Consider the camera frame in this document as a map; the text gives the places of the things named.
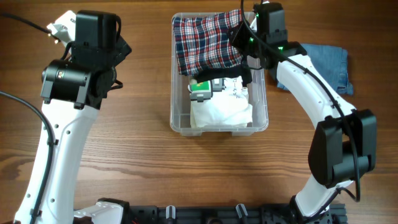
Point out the black garment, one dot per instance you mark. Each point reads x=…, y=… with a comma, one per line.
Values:
x=209, y=72

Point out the red blue plaid shirt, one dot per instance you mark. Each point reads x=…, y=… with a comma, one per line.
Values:
x=202, y=43

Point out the white printed shirt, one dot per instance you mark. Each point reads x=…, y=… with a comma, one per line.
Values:
x=219, y=102

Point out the blue jeans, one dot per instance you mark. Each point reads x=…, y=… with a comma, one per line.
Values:
x=331, y=62

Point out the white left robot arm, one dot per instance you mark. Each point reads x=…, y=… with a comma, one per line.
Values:
x=72, y=92

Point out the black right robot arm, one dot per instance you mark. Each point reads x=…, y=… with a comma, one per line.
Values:
x=343, y=148

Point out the clear plastic storage bin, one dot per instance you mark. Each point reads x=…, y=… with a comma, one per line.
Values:
x=180, y=100

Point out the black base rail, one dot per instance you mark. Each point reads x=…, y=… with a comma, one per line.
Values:
x=266, y=214

